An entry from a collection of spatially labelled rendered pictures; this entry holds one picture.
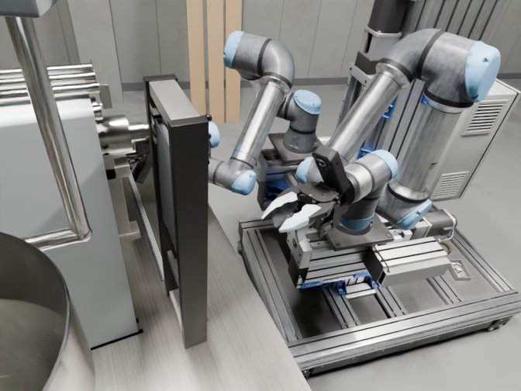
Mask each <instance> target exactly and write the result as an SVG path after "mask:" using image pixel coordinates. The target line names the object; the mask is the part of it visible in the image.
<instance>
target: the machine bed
mask: <svg viewBox="0 0 521 391"><path fill-rule="evenodd" d="M136 185H137V188H138V190H139V193H140V196H141V199H142V201H143V204H144V207H145V210H146V212H147V215H148V218H149V221H150V224H151V226H152V229H153V232H154V235H155V237H156V240H157V243H158V246H159V248H160V234H159V226H158V218H157V204H156V197H155V190H154V176H153V168H151V169H150V171H149V173H148V175H147V177H146V179H145V181H144V183H143V184H140V183H137V182H136ZM122 186H123V191H124V196H125V200H126V208H127V213H128V218H129V222H132V221H135V220H136V222H137V225H138V227H139V230H140V235H138V236H134V237H128V238H125V239H122V240H120V244H121V248H122V255H123V259H124V263H125V267H126V274H127V278H128V283H129V290H130V293H131V297H132V301H133V308H134V313H135V317H136V324H137V327H138V330H140V329H143V333H142V334H138V335H135V336H132V337H128V338H126V339H123V340H121V341H117V342H115V343H112V344H108V345H106V346H103V347H100V348H97V349H95V350H92V351H91V353H92V357H93V361H94V364H95V391H312V390H311V389H310V387H309V385H308V383H307V382H306V380H305V377H304V376H303V374H302V372H301V370H300V369H299V367H298V365H297V363H296V361H295V360H294V358H293V356H292V354H291V352H290V351H289V349H288V346H287V345H286V343H285V341H284V339H283V337H282V336H281V334H280V332H279V330H278V329H277V327H276V325H275V323H274V321H273V320H272V318H271V315H270V314H269V312H268V311H267V308H266V306H265V305H264V303H263V301H262V299H261V298H260V296H259V294H258V292H257V290H256V289H255V287H254V284H253V283H252V282H251V280H250V277H249V275H248V274H247V272H246V270H245V268H244V267H243V265H242V263H241V261H240V259H239V258H238V256H237V254H236V252H235V251H234V249H233V246H232V244H231V243H230V242H229V239H228V237H227V236H226V234H225V232H224V230H223V228H222V227H221V225H220V223H219V221H218V220H217V218H216V215H215V214H214V212H213V211H212V208H211V206H210V205H209V203H208V286H207V318H208V321H207V341H205V342H202V343H201V344H197V345H195V346H192V347H190V348H186V349H185V347H184V345H183V341H182V332H181V328H180V326H179V323H178V319H177V317H176V314H175V311H174V307H173V306H172V303H171V299H170V296H169V297H167V294H166V292H165V284H164V281H161V279H160V275H159V272H158V270H157V266H156V263H155V261H154V257H153V255H152V252H151V249H150V245H149V243H148V240H147V236H146V234H145V231H144V228H143V224H142V222H141V219H140V215H139V213H138V210H137V207H136V203H135V201H134V198H133V194H132V192H131V189H130V187H129V183H128V181H127V178H126V177H123V178H122ZM160 252H161V248H160Z"/></svg>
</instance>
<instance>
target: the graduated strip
mask: <svg viewBox="0 0 521 391"><path fill-rule="evenodd" d="M130 171H131V170H130ZM126 178H127V181H128V183H129V187H130V189H131V192H132V194H133V198H134V201H135V203H136V207H137V210H138V213H139V215H140V219H141V222H142V224H143V228H144V231H145V234H146V236H147V240H148V243H149V245H150V249H151V252H152V255H153V257H154V261H155V263H156V266H157V270H158V272H159V275H160V279H161V281H164V270H163V262H162V255H161V252H160V248H159V246H158V243H157V240H156V237H155V235H154V232H153V229H152V226H151V224H150V221H149V218H148V215H147V212H146V210H145V207H144V204H143V201H142V199H141V196H140V193H139V190H138V188H137V185H136V183H135V182H134V179H133V173H132V171H131V176H127V177H126Z"/></svg>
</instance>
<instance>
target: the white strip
mask: <svg viewBox="0 0 521 391"><path fill-rule="evenodd" d="M57 107H58V110H59V113H60V118H61V122H62V125H63V128H64V133H65V136H66V139H67V145H68V147H69V151H70V154H71V159H72V162H73V166H74V170H75V174H76V177H77V180H78V185H79V189H80V191H81V197H82V199H83V203H84V206H85V211H86V214H87V218H88V222H89V226H90V228H91V229H92V236H91V238H90V239H89V240H88V241H86V242H84V243H80V242H78V243H74V244H69V245H65V246H61V247H56V248H52V249H49V250H45V251H42V252H44V253H45V254H46V255H47V256H48V257H49V258H50V259H51V260H52V261H53V262H54V263H55V265H56V266H57V267H58V268H59V270H60V272H61V274H62V276H63V277H64V280H65V282H66V284H67V288H68V290H69V293H70V295H71V298H72V301H73V303H74V307H75V309H76V311H77V314H78V317H79V320H80V321H81V325H82V327H83V330H84V333H85V336H86V338H87V341H88V344H89V347H90V349H91V351H92V350H95V349H97V348H100V347H103V346H106V345H108V344H112V343H115V342H117V341H121V340H123V339H126V338H128V337H132V336H135V335H138V334H142V333H143V329H140V330H138V327H137V324H136V317H135V313H134V308H133V301H132V297H131V293H130V290H129V283H128V278H127V274H126V267H125V263H124V259H123V255H122V248H121V244H120V240H119V233H118V229H117V225H116V218H115V214H114V210H113V206H112V199H111V195H110V191H109V184H108V180H107V176H106V172H105V165H104V161H103V156H102V150H101V146H100V142H99V138H98V131H97V126H96V122H95V121H96V120H101V119H103V117H102V110H101V106H100V105H93V106H92V105H91V101H87V102H72V103H64V104H57ZM67 227H70V225H69V222H68V219H67V215H66V213H65V210H64V205H63V203H62V200H61V197H60V193H59V190H58V187H57V183H56V180H55V177H54V175H53V171H52V168H51V165H50V161H49V158H48V156H47V151H46V148H45V146H44V143H43V138H42V136H41V133H40V129H39V127H38V123H37V121H36V117H35V114H34V111H33V107H26V108H19V109H4V110H0V232H2V233H5V234H10V235H12V236H15V237H18V238H21V237H28V236H32V235H35V234H41V233H46V232H49V231H53V230H59V229H63V228H67Z"/></svg>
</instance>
